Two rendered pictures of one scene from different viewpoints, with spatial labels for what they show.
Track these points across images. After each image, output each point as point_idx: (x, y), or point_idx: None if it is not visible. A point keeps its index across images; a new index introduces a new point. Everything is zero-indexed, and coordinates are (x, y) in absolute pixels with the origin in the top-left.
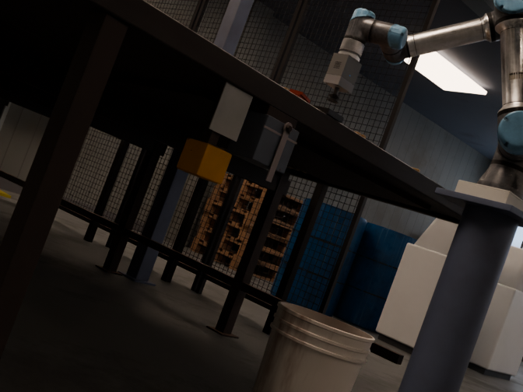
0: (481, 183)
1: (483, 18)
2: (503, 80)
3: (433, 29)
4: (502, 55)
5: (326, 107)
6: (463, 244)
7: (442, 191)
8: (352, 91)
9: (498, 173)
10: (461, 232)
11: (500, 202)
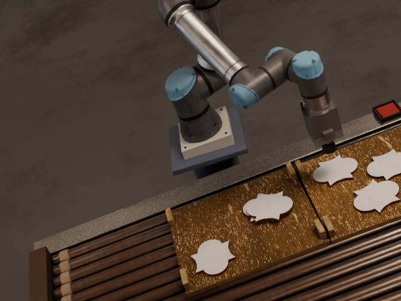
0: (221, 124)
1: (191, 9)
2: (222, 39)
3: (224, 45)
4: (219, 22)
5: (395, 100)
6: (239, 162)
7: (246, 146)
8: (308, 133)
9: (213, 109)
10: (237, 159)
11: (238, 111)
